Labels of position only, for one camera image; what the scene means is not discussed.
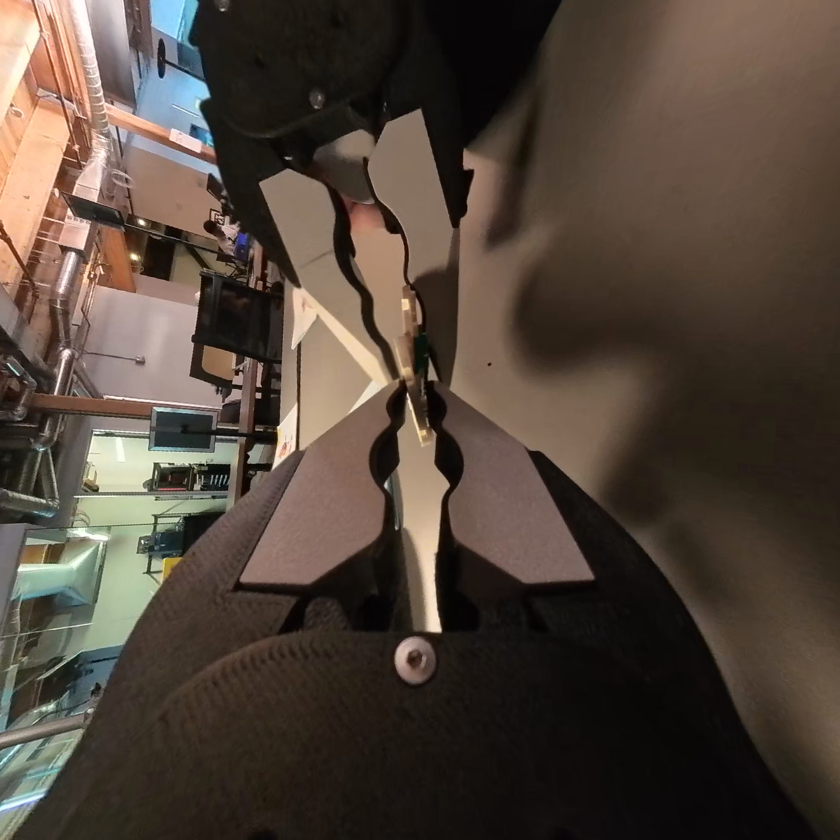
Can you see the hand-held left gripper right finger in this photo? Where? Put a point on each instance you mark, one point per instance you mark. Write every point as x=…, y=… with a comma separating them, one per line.
x=512, y=512

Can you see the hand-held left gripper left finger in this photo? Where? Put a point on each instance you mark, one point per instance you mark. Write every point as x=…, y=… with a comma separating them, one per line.
x=315, y=512

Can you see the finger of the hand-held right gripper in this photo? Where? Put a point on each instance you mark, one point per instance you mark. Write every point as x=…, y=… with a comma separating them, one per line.
x=417, y=184
x=305, y=223

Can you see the tan and green lego assembly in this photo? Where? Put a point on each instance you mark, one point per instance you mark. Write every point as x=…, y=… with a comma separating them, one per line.
x=410, y=354

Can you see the person's right hand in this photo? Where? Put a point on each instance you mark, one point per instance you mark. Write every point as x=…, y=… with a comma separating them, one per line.
x=367, y=216

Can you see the printed paper sheet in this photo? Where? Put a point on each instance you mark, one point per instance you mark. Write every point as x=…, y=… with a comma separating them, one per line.
x=287, y=439

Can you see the white paper sheet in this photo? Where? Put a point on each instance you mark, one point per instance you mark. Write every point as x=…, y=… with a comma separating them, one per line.
x=303, y=321

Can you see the black monitor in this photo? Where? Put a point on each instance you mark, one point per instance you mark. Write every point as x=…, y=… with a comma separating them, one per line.
x=236, y=321

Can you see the wooden beam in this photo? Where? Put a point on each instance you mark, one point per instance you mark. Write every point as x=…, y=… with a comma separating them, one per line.
x=98, y=405

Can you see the metal railing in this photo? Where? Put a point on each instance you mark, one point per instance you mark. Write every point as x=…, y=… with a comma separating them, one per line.
x=39, y=730

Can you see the framed wall screen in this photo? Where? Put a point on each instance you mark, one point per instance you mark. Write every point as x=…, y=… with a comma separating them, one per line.
x=184, y=430

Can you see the silver ventilation duct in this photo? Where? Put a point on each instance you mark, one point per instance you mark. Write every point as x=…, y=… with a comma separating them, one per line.
x=95, y=98
x=69, y=315

